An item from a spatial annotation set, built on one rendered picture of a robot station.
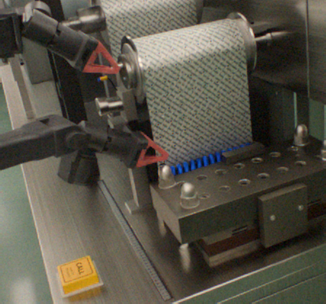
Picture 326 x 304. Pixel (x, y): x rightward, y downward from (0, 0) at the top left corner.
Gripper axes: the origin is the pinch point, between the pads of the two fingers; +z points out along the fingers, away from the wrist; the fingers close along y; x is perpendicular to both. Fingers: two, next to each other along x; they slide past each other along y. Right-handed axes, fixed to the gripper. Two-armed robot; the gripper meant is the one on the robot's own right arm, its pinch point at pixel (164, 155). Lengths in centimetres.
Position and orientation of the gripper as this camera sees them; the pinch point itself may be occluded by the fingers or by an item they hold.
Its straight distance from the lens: 103.3
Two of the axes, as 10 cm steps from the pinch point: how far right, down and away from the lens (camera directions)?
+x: 3.5, -9.1, -2.1
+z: 8.7, 2.3, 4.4
